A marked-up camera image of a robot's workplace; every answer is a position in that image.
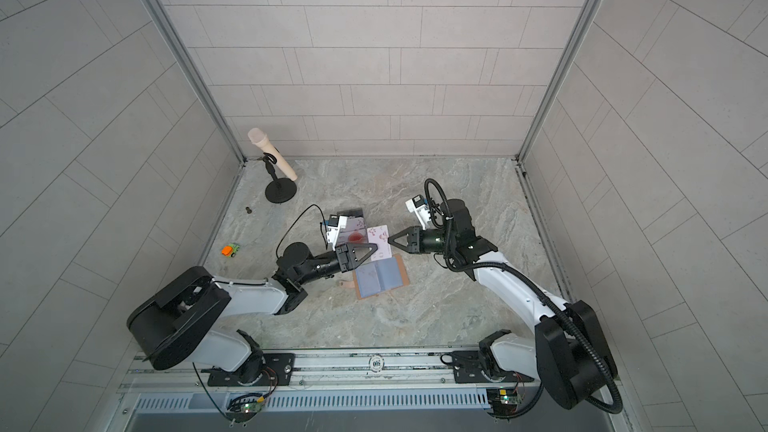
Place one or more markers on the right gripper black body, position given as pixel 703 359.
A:
pixel 433 242

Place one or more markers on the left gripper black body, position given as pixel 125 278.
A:
pixel 323 267

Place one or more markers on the clear acrylic card holder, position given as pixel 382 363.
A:
pixel 355 230

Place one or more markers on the pink leather card wallet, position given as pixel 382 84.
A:
pixel 377 277

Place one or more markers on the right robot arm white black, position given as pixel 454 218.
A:
pixel 569 355

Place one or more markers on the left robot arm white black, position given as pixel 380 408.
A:
pixel 178 323

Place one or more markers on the black microphone stand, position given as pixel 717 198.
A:
pixel 279 190

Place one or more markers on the orange green toy car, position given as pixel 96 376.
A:
pixel 230 250

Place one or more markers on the beige microphone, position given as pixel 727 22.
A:
pixel 261 140

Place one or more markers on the white ventilation grille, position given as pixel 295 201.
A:
pixel 323 400

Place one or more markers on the left circuit board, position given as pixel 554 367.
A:
pixel 245 406

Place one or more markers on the circuit board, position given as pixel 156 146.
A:
pixel 245 406
pixel 503 403

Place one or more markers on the right circuit board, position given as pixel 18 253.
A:
pixel 503 403

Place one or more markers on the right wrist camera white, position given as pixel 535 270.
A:
pixel 419 206

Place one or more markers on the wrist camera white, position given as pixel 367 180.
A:
pixel 337 230
pixel 419 206

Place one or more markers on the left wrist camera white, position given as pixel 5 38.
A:
pixel 337 230

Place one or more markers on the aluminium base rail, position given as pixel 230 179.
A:
pixel 291 370

